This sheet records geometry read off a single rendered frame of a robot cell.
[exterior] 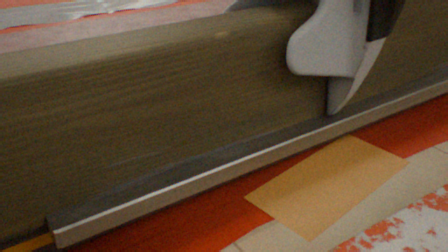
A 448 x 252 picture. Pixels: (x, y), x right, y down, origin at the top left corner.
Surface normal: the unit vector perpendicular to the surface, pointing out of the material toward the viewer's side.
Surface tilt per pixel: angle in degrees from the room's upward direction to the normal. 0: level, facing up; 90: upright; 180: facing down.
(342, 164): 0
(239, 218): 0
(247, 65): 88
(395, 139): 0
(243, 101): 88
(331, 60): 84
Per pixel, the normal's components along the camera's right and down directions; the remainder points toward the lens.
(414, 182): 0.01, -0.86
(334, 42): 0.56, 0.34
